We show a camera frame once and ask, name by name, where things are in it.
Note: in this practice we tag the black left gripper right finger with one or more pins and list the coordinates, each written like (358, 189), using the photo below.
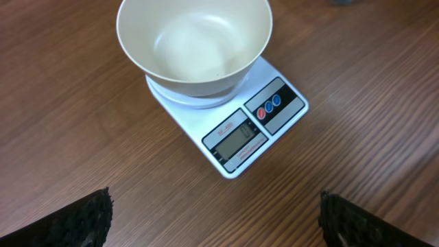
(346, 224)

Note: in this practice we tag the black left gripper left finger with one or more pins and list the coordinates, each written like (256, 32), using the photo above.
(85, 222)

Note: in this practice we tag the white digital kitchen scale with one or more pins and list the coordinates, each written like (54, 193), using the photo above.
(234, 128)

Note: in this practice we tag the cream white bowl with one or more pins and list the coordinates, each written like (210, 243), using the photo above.
(194, 47)

